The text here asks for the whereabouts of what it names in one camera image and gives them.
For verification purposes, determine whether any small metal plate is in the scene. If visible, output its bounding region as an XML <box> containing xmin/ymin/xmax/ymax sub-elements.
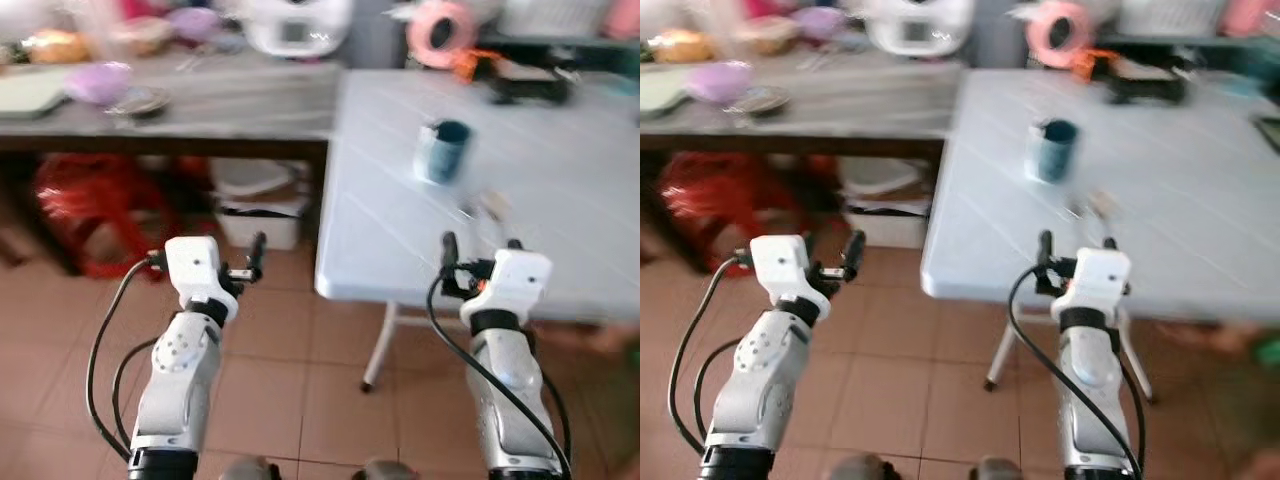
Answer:
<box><xmin>108</xmin><ymin>88</ymin><xmax>173</xmax><ymax>116</ymax></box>
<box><xmin>730</xmin><ymin>86</ymin><xmax>793</xmax><ymax>116</ymax></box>

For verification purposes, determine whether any white plastic cutting board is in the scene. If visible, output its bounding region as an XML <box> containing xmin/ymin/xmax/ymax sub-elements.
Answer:
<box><xmin>640</xmin><ymin>72</ymin><xmax>691</xmax><ymax>116</ymax></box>
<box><xmin>0</xmin><ymin>75</ymin><xmax>67</xmax><ymax>119</ymax></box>

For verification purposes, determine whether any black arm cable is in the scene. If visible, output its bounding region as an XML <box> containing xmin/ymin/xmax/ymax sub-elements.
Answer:
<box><xmin>1006</xmin><ymin>262</ymin><xmax>1146</xmax><ymax>479</ymax></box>
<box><xmin>110</xmin><ymin>338</ymin><xmax>161</xmax><ymax>449</ymax></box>
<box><xmin>426</xmin><ymin>270</ymin><xmax>573</xmax><ymax>479</ymax></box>
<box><xmin>666</xmin><ymin>250</ymin><xmax>753</xmax><ymax>457</ymax></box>
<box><xmin>692</xmin><ymin>338</ymin><xmax>749</xmax><ymax>441</ymax></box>
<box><xmin>84</xmin><ymin>252</ymin><xmax>163</xmax><ymax>463</ymax></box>

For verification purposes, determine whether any small orange object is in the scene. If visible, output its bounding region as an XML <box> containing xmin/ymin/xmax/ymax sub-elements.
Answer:
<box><xmin>1072</xmin><ymin>50</ymin><xmax>1119</xmax><ymax>81</ymax></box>
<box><xmin>452</xmin><ymin>50</ymin><xmax>501</xmax><ymax>83</ymax></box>

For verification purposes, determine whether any blue mug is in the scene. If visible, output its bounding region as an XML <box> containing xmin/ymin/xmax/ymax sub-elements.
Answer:
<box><xmin>413</xmin><ymin>120</ymin><xmax>473</xmax><ymax>186</ymax></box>
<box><xmin>1024</xmin><ymin>118</ymin><xmax>1081</xmax><ymax>184</ymax></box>

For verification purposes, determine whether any red plastic stool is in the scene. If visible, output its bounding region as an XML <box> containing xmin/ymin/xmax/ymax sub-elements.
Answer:
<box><xmin>35</xmin><ymin>155</ymin><xmax>166</xmax><ymax>279</ymax></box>
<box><xmin>660</xmin><ymin>155</ymin><xmax>773</xmax><ymax>273</ymax></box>

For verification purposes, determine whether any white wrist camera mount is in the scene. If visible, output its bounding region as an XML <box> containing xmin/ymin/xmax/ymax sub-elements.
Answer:
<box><xmin>750</xmin><ymin>234</ymin><xmax>823</xmax><ymax>317</ymax></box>
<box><xmin>462</xmin><ymin>248</ymin><xmax>554</xmax><ymax>326</ymax></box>
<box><xmin>1050</xmin><ymin>246</ymin><xmax>1133</xmax><ymax>326</ymax></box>
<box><xmin>163</xmin><ymin>236</ymin><xmax>239</xmax><ymax>321</ymax></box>

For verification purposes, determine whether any white storage box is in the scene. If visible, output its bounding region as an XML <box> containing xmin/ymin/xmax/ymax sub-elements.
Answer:
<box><xmin>840</xmin><ymin>158</ymin><xmax>936</xmax><ymax>251</ymax></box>
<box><xmin>210</xmin><ymin>158</ymin><xmax>311</xmax><ymax>251</ymax></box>

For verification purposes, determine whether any pink tape roll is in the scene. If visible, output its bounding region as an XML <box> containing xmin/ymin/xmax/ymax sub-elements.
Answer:
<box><xmin>1025</xmin><ymin>2</ymin><xmax>1093</xmax><ymax>69</ymax></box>
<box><xmin>408</xmin><ymin>2</ymin><xmax>479</xmax><ymax>69</ymax></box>

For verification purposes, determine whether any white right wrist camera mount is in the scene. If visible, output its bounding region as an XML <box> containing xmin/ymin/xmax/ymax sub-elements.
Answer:
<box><xmin>1050</xmin><ymin>246</ymin><xmax>1133</xmax><ymax>326</ymax></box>
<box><xmin>462</xmin><ymin>248</ymin><xmax>554</xmax><ymax>326</ymax></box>

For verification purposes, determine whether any large purple plastic bowl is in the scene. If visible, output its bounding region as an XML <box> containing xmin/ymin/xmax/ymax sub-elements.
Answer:
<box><xmin>685</xmin><ymin>60</ymin><xmax>753</xmax><ymax>106</ymax></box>
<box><xmin>65</xmin><ymin>62</ymin><xmax>133</xmax><ymax>106</ymax></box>

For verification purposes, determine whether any grey right robot foot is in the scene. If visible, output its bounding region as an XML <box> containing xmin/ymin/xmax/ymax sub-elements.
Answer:
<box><xmin>362</xmin><ymin>459</ymin><xmax>421</xmax><ymax>480</ymax></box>
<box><xmin>967</xmin><ymin>457</ymin><xmax>1027</xmax><ymax>480</ymax></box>

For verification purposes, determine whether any small pale utensil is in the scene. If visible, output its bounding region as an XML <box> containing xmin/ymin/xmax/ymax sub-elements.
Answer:
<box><xmin>1070</xmin><ymin>190</ymin><xmax>1121</xmax><ymax>226</ymax></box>
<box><xmin>460</xmin><ymin>190</ymin><xmax>513</xmax><ymax>226</ymax></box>

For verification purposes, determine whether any clear plastic snack container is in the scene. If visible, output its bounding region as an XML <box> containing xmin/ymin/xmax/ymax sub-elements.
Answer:
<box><xmin>110</xmin><ymin>15</ymin><xmax>176</xmax><ymax>56</ymax></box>
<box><xmin>735</xmin><ymin>15</ymin><xmax>796</xmax><ymax>56</ymax></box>

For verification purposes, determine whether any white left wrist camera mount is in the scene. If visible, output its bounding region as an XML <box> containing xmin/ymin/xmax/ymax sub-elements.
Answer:
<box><xmin>163</xmin><ymin>236</ymin><xmax>239</xmax><ymax>321</ymax></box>
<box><xmin>750</xmin><ymin>234</ymin><xmax>823</xmax><ymax>317</ymax></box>

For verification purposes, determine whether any grey robot foot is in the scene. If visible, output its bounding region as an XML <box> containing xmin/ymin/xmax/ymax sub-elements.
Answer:
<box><xmin>830</xmin><ymin>455</ymin><xmax>893</xmax><ymax>480</ymax></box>
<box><xmin>220</xmin><ymin>457</ymin><xmax>283</xmax><ymax>480</ymax></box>
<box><xmin>967</xmin><ymin>457</ymin><xmax>1027</xmax><ymax>480</ymax></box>
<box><xmin>362</xmin><ymin>459</ymin><xmax>421</xmax><ymax>480</ymax></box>

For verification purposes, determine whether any white folding table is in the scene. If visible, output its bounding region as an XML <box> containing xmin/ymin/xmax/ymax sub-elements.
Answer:
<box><xmin>920</xmin><ymin>68</ymin><xmax>1280</xmax><ymax>403</ymax></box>
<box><xmin>315</xmin><ymin>68</ymin><xmax>641</xmax><ymax>393</ymax></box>

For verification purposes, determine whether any grey left robot foot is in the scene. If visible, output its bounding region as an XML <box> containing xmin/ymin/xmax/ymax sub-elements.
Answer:
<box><xmin>220</xmin><ymin>457</ymin><xmax>283</xmax><ymax>480</ymax></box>
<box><xmin>830</xmin><ymin>455</ymin><xmax>893</xmax><ymax>480</ymax></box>

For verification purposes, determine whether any white plastic basket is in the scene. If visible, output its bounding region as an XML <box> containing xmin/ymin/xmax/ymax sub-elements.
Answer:
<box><xmin>1115</xmin><ymin>0</ymin><xmax>1226</xmax><ymax>37</ymax></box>

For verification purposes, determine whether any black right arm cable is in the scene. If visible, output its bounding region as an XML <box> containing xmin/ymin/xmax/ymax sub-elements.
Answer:
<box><xmin>1006</xmin><ymin>262</ymin><xmax>1146</xmax><ymax>479</ymax></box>
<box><xmin>426</xmin><ymin>270</ymin><xmax>573</xmax><ymax>479</ymax></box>

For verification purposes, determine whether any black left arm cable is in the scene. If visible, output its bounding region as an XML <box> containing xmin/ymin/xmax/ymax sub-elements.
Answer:
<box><xmin>110</xmin><ymin>338</ymin><xmax>161</xmax><ymax>449</ymax></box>
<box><xmin>692</xmin><ymin>338</ymin><xmax>749</xmax><ymax>441</ymax></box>
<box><xmin>666</xmin><ymin>250</ymin><xmax>753</xmax><ymax>457</ymax></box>
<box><xmin>84</xmin><ymin>252</ymin><xmax>163</xmax><ymax>463</ymax></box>

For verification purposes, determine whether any black device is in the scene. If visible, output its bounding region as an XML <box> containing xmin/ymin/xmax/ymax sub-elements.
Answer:
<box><xmin>488</xmin><ymin>72</ymin><xmax>573</xmax><ymax>106</ymax></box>
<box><xmin>1105</xmin><ymin>70</ymin><xmax>1189</xmax><ymax>106</ymax></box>

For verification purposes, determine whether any white rice cooker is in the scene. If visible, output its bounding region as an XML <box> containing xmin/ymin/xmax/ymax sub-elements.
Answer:
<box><xmin>240</xmin><ymin>0</ymin><xmax>353</xmax><ymax>56</ymax></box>
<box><xmin>865</xmin><ymin>0</ymin><xmax>976</xmax><ymax>56</ymax></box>

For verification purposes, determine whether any small purple bowl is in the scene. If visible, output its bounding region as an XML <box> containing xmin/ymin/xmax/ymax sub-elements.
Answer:
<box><xmin>795</xmin><ymin>5</ymin><xmax>846</xmax><ymax>41</ymax></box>
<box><xmin>170</xmin><ymin>6</ymin><xmax>221</xmax><ymax>41</ymax></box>

